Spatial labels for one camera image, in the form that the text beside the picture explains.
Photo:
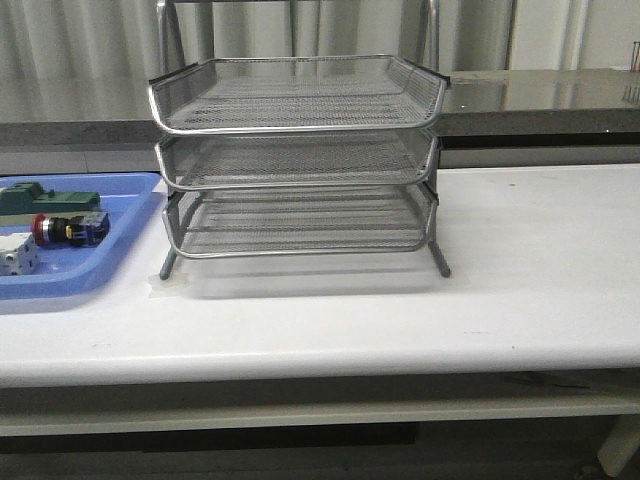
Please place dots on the silver mesh tray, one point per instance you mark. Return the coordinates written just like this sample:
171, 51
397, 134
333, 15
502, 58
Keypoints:
297, 94
314, 159
282, 221

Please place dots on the red emergency stop button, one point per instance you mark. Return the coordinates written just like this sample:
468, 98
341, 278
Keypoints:
86, 230

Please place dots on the blue plastic tray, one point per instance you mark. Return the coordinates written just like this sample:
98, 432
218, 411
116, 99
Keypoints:
129, 199

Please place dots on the grey steel back counter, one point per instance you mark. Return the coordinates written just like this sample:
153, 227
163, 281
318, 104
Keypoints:
489, 119

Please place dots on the green terminal block module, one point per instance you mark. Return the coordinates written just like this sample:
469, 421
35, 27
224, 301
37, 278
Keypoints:
32, 198

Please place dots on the white table leg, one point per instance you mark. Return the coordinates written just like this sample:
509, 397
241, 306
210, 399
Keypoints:
620, 445

